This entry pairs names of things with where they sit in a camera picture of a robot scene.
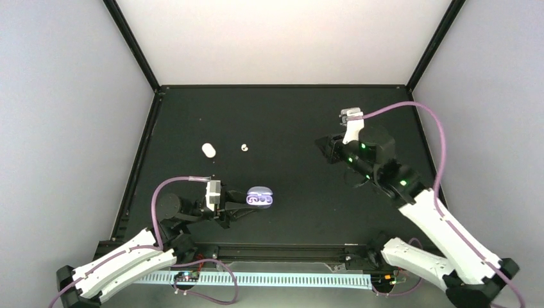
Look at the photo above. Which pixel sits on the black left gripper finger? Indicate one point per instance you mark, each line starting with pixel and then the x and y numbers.
pixel 236 213
pixel 233 196

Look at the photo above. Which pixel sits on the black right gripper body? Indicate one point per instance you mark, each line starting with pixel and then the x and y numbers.
pixel 336 156

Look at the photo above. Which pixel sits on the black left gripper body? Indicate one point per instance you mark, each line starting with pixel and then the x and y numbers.
pixel 220 215

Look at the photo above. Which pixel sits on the lavender earbud charging case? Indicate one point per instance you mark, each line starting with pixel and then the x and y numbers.
pixel 259 196

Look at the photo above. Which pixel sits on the white oval charging case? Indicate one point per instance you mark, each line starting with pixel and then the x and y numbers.
pixel 208 150

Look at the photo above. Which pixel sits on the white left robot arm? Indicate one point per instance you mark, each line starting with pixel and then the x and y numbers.
pixel 168 244

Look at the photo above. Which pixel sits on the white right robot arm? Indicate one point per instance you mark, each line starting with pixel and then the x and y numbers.
pixel 468 273

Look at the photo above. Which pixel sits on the small circuit board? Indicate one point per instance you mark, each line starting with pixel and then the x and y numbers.
pixel 186 276

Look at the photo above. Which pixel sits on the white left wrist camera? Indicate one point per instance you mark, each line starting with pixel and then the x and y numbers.
pixel 213 194

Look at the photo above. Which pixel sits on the black frame rail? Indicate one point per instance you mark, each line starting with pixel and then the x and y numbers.
pixel 330 254

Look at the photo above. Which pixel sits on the light blue slotted cable duct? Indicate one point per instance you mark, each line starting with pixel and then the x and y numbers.
pixel 208 278

